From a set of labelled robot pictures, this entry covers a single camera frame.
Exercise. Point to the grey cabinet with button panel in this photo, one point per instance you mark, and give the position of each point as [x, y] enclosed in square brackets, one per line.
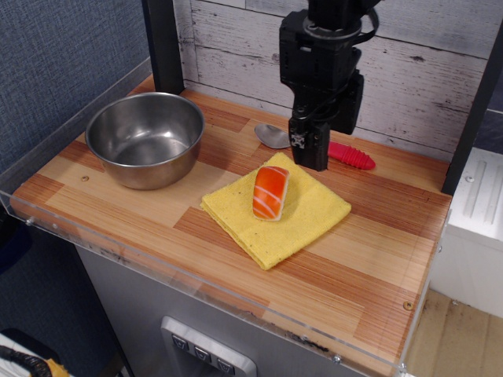
[166, 332]

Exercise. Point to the black vertical post left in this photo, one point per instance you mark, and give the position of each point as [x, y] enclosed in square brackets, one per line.
[162, 35]

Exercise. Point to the clear acrylic table guard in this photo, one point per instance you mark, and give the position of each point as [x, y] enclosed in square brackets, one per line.
[345, 305]

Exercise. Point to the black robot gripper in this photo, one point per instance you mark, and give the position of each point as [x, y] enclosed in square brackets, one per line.
[318, 63]

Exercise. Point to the black vertical post right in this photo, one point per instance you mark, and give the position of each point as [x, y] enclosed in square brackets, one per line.
[478, 33]

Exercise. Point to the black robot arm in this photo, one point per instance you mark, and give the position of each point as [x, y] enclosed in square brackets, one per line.
[370, 20]

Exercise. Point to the salmon nigiri sushi toy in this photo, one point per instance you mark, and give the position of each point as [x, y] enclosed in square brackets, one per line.
[270, 189]

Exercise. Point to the stainless steel bowl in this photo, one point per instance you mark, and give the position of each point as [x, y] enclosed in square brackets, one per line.
[147, 141]

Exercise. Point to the metal spoon with red handle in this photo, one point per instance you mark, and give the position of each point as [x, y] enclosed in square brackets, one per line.
[275, 138]

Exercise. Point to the black vertical post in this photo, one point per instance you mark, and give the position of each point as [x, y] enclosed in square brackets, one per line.
[162, 35]
[478, 33]

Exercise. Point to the yellow folded cloth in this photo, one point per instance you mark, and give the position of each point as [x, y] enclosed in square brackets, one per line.
[310, 210]

